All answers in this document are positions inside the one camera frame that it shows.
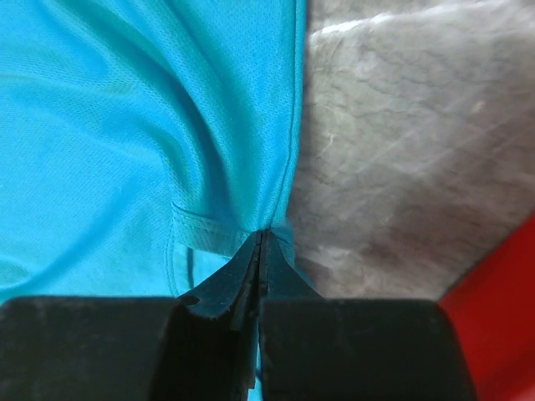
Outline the red plastic bin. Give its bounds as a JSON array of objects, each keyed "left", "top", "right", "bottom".
[{"left": 441, "top": 217, "right": 534, "bottom": 400}]

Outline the teal t shirt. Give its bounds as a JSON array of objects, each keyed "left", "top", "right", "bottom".
[{"left": 0, "top": 0, "right": 309, "bottom": 401}]

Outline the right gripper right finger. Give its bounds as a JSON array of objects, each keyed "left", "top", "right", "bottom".
[{"left": 258, "top": 232, "right": 476, "bottom": 400}]

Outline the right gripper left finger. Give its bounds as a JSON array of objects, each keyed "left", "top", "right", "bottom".
[{"left": 1, "top": 233, "right": 261, "bottom": 400}]

